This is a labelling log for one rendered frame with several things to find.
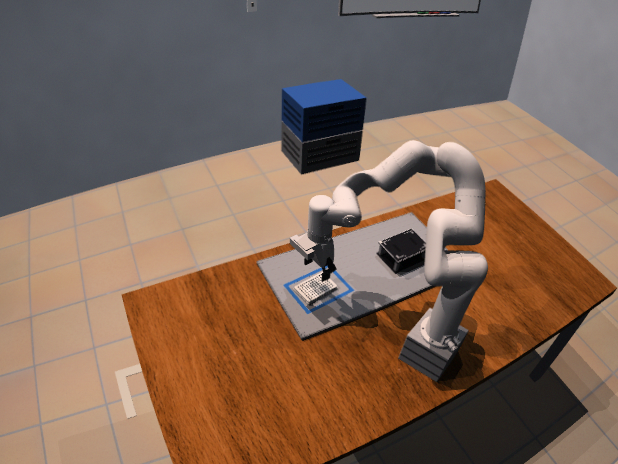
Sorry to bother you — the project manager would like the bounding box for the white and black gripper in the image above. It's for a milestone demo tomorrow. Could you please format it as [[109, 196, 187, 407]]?
[[304, 237, 337, 282]]

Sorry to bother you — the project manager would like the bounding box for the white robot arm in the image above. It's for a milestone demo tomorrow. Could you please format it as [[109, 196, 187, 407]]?
[[290, 140, 488, 352]]

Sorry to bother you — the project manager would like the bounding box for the blue rectangular tape outline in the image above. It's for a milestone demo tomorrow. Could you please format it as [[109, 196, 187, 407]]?
[[284, 267, 354, 314]]

